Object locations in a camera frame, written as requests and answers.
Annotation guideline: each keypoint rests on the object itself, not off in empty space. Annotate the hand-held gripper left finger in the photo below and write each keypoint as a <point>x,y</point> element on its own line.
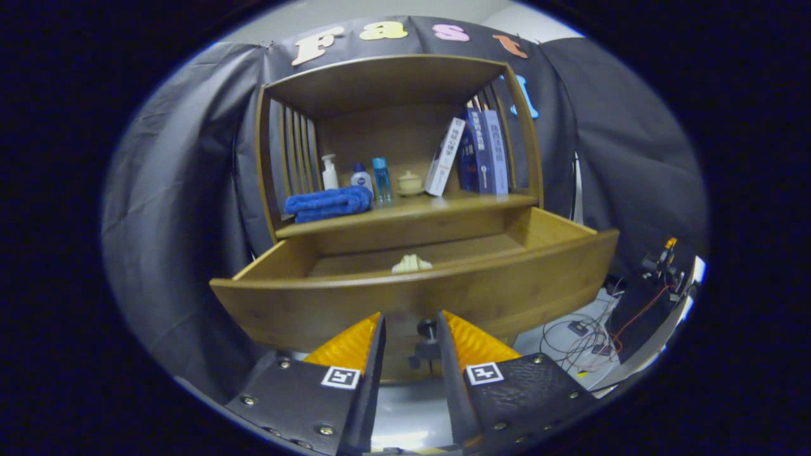
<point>370,392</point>

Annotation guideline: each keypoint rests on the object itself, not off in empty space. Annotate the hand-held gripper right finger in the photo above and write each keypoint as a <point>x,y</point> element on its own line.
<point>453,392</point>

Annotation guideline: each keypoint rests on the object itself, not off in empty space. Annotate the wooden drawer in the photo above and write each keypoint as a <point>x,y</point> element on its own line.
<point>443,297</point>

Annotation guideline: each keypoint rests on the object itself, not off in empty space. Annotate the cream scrubbing brush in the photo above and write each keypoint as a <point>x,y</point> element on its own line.
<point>412,265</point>

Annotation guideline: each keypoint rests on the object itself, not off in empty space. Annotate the wooden countertop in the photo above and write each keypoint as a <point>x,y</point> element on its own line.
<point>443,206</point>

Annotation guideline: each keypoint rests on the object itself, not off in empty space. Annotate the wooden cabinet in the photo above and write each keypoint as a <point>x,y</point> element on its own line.
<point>380,82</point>

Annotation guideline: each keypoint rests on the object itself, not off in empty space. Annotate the blue folded towel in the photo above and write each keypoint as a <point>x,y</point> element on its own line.
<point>329,204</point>

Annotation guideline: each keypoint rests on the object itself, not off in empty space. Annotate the white bottle blue cap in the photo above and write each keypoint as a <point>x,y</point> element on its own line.
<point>362,182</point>

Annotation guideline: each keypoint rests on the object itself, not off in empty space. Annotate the clear blue bottle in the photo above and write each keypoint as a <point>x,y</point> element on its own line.
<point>382,180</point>

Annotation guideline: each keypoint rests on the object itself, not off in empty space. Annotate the pale green lidded teacup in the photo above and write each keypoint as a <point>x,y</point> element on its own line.
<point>410,183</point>

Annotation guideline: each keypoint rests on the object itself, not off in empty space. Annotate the white pump bottle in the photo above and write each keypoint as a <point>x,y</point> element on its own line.
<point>330,177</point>

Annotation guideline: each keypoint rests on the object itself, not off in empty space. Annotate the white book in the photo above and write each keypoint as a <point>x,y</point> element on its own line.
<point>445,158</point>

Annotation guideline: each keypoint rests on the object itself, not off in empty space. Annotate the dark blue book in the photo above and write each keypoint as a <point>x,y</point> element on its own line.
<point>472,158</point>

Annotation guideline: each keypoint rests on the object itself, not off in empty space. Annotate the light blue book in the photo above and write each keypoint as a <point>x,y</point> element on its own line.
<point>495,155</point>

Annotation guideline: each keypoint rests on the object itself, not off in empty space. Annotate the black backdrop cloth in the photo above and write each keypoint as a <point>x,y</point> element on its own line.
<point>171,221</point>

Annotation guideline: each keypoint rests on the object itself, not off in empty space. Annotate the white panel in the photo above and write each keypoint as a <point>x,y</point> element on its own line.
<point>698,269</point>

